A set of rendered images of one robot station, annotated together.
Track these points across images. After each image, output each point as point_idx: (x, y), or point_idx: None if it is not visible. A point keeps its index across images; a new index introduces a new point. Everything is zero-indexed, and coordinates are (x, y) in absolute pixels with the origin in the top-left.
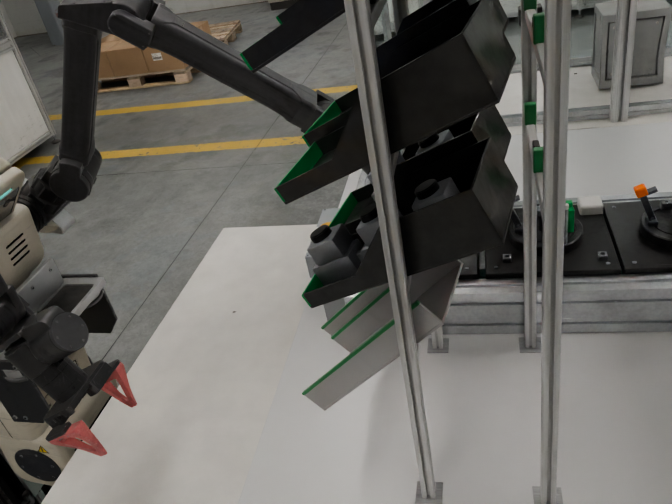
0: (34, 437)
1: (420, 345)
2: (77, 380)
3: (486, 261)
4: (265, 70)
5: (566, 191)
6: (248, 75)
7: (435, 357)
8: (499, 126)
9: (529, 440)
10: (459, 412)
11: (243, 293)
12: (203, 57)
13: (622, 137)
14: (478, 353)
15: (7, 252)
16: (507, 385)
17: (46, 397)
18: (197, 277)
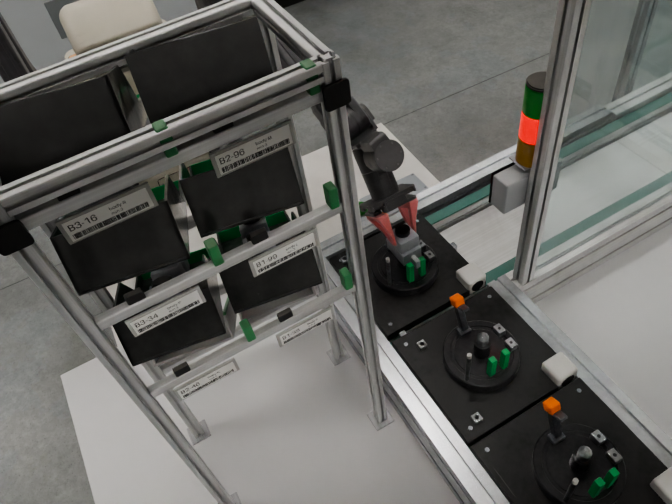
0: None
1: (193, 358)
2: (87, 206)
3: (409, 332)
4: (300, 60)
5: (650, 327)
6: (281, 59)
7: (325, 360)
8: (298, 271)
9: (277, 469)
10: (278, 409)
11: (315, 195)
12: None
13: None
14: (347, 386)
15: None
16: (324, 425)
17: (161, 179)
18: (313, 156)
